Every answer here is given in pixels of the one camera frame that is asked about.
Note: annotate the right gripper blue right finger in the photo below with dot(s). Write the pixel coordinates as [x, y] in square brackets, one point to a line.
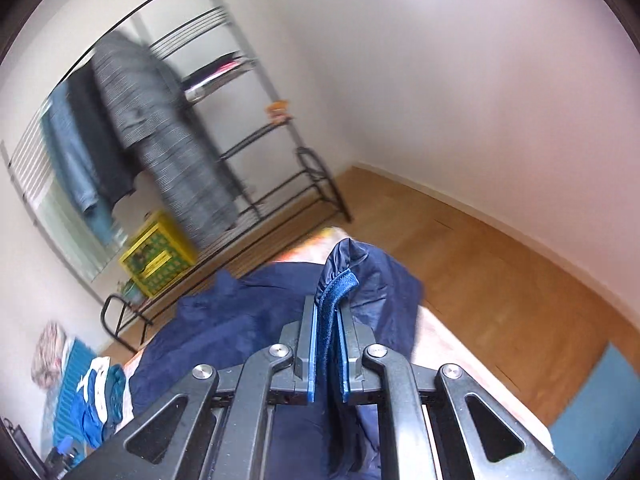
[356, 382]

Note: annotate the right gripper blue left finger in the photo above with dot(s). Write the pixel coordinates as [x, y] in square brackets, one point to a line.
[297, 382]

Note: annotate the navy blue puffer jacket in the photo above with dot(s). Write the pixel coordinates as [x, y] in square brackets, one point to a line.
[235, 318]

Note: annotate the folded blue clothes pile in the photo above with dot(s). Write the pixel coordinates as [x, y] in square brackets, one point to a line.
[98, 402]

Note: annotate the folded clothes on shelf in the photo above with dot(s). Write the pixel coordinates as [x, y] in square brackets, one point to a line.
[214, 75]

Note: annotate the pink checked bed cover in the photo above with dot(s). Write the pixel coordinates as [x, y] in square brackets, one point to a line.
[440, 416]

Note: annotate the yellow green storage crate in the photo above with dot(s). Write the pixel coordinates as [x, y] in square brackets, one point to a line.
[159, 255]

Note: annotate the small potted plant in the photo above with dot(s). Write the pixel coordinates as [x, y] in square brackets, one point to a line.
[130, 291]

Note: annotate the blue folding mattress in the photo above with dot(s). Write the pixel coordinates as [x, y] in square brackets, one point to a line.
[57, 422]

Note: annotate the small teddy bear toy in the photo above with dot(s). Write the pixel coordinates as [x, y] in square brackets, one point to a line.
[277, 111]

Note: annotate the folded floral quilt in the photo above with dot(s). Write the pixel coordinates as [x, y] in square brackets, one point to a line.
[46, 367]

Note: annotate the light blue floor mat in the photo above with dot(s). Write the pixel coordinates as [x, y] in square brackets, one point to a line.
[598, 427]

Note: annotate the black hanging jacket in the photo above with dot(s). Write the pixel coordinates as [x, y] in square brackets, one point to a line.
[115, 168]

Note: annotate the grey plaid long coat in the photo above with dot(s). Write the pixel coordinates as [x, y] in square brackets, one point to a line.
[144, 97]

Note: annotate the blue denim hanging jacket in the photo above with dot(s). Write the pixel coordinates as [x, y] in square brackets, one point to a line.
[74, 167]

